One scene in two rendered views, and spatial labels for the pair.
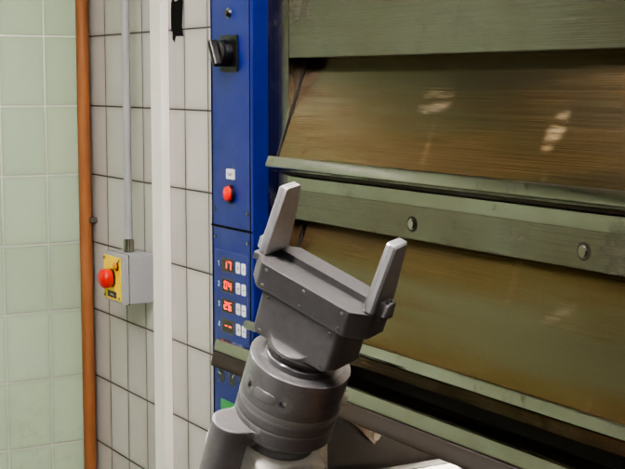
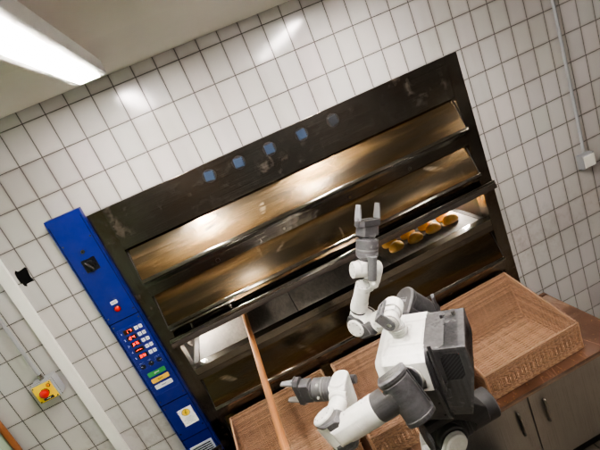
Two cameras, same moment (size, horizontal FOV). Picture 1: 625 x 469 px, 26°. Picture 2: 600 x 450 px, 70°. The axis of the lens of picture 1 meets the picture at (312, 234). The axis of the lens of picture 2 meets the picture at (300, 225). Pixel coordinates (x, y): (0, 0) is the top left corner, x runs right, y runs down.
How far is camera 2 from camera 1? 1.74 m
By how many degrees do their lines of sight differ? 66
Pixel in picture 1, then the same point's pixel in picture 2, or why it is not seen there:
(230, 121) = (104, 286)
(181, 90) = (45, 300)
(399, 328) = (229, 287)
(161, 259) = (68, 365)
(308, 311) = (374, 224)
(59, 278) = not seen: outside the picture
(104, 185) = not seen: outside the picture
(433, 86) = (204, 222)
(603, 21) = (266, 177)
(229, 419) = (371, 256)
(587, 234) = (283, 224)
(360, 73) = (162, 237)
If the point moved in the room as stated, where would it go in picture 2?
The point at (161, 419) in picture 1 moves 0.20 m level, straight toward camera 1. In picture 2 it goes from (102, 417) to (134, 409)
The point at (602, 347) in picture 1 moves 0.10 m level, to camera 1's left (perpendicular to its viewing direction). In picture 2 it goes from (297, 245) to (293, 254)
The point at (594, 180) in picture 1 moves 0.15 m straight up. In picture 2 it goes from (284, 210) to (272, 182)
